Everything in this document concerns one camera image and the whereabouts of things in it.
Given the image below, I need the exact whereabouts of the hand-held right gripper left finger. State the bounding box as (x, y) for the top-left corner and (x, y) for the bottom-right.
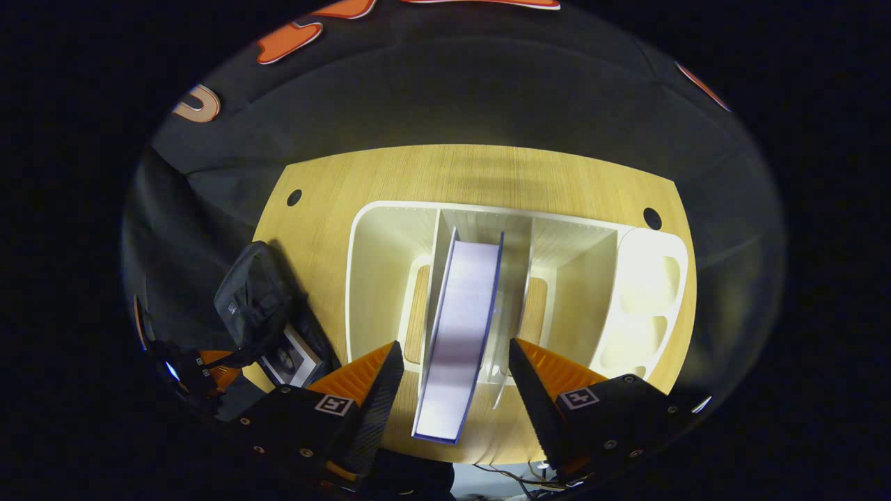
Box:
(226, 340), (406, 491)

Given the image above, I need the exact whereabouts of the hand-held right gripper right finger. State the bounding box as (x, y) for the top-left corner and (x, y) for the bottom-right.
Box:
(508, 337), (700, 484)

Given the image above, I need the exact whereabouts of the black schoolbag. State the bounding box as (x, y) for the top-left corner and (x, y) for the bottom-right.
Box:
(212, 240), (343, 392)

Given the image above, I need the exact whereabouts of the blue cover book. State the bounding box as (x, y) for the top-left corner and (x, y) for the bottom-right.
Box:
(411, 227), (505, 446)

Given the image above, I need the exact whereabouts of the white plastic bookshelf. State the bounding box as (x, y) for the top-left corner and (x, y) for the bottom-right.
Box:
(345, 200), (690, 411)

